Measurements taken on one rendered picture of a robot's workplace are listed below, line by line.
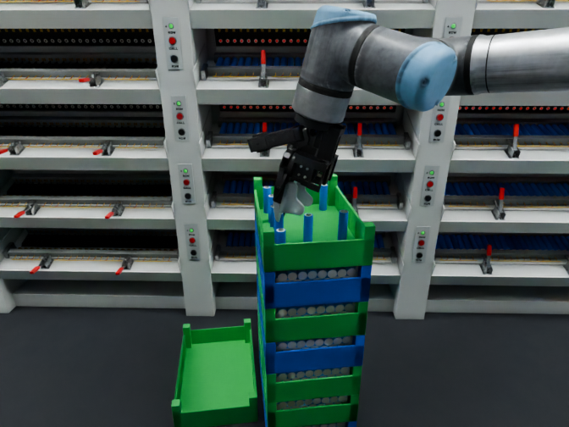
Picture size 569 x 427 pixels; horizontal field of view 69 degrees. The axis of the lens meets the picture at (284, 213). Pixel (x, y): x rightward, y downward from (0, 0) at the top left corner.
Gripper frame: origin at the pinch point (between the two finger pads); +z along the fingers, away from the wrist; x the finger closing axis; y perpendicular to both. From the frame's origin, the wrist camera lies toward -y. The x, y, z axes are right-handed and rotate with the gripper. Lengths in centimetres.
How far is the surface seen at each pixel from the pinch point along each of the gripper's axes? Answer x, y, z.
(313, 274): -4.3, 11.2, 6.8
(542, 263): 72, 68, 19
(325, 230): 9.8, 8.3, 5.2
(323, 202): 19.9, 3.9, 4.0
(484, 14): 55, 21, -43
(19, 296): 7, -84, 76
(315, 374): -3.8, 18.3, 30.0
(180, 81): 27, -44, -9
